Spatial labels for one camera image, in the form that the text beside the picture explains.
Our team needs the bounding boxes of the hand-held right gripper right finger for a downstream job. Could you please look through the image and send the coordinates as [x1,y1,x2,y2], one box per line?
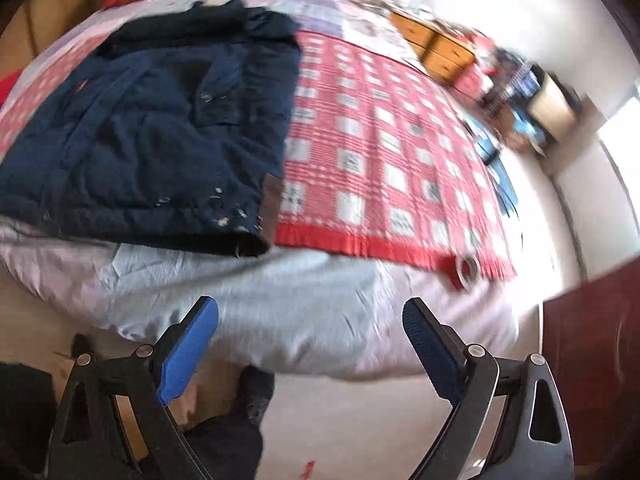
[402,297,576,480]

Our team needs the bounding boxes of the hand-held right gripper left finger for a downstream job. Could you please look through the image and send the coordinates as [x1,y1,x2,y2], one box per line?
[47,296,220,480]

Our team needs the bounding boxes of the navy padded jacket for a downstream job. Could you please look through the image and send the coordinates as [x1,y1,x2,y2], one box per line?
[0,0,303,258]

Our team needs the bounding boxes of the person's right shoe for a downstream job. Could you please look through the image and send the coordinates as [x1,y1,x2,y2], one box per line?
[239,365,276,428]

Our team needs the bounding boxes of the red tape roll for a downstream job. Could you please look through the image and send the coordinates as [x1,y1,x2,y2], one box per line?
[452,255,481,291]

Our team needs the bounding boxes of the patchwork bed quilt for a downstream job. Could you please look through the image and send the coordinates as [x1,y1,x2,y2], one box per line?
[0,0,521,376]

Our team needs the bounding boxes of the dark red door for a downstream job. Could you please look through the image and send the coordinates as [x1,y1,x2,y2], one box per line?
[542,255,640,480]

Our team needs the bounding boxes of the dark cloth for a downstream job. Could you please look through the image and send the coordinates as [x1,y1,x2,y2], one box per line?
[0,360,57,480]

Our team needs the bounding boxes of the red checkered mat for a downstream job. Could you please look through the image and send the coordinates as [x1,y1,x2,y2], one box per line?
[0,30,518,283]

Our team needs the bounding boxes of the open cardboard box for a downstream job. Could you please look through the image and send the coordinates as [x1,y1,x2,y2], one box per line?
[505,115,551,158]

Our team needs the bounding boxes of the pink bag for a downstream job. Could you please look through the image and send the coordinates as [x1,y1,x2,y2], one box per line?
[457,62,490,97]

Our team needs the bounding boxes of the light wooden cabinet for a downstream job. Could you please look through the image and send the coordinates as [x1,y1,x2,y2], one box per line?
[527,72,586,136]

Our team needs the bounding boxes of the red garment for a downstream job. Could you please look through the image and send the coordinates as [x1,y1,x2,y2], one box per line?
[0,72,21,106]

